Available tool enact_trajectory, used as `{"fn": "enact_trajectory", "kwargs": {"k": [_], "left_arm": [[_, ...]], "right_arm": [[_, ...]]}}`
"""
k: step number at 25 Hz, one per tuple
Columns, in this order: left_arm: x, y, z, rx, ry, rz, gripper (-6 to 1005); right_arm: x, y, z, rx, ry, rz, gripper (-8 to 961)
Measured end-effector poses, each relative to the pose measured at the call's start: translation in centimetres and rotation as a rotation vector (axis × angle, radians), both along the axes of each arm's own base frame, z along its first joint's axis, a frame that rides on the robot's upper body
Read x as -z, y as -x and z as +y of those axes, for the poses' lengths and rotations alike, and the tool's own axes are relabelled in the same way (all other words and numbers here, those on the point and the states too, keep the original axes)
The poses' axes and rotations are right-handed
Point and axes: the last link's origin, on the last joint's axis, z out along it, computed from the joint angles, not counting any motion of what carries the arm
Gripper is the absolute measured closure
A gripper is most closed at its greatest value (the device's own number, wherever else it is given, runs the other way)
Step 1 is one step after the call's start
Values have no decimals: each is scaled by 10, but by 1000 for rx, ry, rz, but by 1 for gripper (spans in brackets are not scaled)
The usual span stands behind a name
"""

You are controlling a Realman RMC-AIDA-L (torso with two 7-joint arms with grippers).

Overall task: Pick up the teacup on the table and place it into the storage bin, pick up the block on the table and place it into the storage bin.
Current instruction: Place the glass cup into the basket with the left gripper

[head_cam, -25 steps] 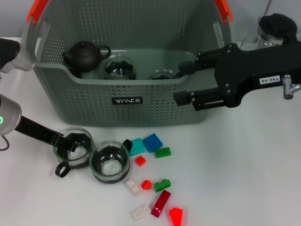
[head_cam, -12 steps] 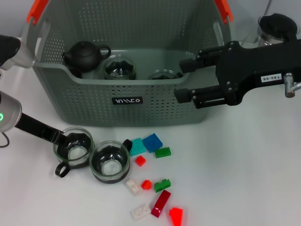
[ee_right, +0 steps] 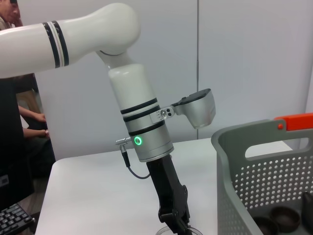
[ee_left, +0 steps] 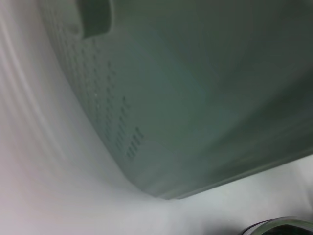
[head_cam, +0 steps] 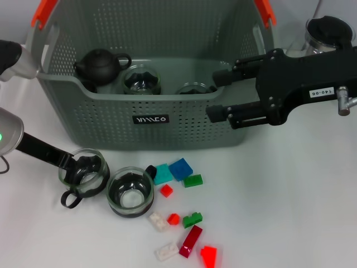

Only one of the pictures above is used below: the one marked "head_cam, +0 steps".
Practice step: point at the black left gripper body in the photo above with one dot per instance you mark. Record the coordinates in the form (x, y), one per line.
(42, 149)

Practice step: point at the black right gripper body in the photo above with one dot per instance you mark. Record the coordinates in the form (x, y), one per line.
(298, 81)

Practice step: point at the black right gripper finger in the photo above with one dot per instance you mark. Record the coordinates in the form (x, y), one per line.
(242, 69)
(245, 114)

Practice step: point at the glass teacup with black sleeve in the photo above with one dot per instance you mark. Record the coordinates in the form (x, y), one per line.
(142, 83)
(131, 212)
(192, 90)
(89, 178)

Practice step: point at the grey perforated storage basket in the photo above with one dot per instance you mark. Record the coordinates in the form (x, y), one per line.
(139, 97)

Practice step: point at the white block toy brick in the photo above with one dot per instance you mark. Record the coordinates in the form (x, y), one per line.
(159, 222)

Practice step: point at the blue toy brick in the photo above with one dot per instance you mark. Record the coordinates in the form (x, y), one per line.
(180, 169)

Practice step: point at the green sloped toy brick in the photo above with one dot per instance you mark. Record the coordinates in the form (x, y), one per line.
(192, 181)

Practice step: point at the black ceramic teapot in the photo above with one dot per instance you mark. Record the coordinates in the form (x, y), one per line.
(97, 65)

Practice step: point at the teal toy brick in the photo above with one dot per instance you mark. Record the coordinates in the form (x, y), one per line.
(164, 174)

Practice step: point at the small red square brick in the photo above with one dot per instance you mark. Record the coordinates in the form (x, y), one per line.
(166, 191)

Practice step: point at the green notched toy brick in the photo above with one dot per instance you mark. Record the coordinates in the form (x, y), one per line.
(191, 221)

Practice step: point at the small red rounded brick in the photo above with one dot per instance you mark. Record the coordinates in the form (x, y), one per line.
(173, 219)

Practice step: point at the dark red long brick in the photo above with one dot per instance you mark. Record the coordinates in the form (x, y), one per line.
(191, 241)

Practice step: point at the orange-red sloped brick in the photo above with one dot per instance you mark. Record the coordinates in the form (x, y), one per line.
(209, 255)

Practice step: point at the white two-stud plate brick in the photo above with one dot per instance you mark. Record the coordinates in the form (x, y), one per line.
(167, 251)

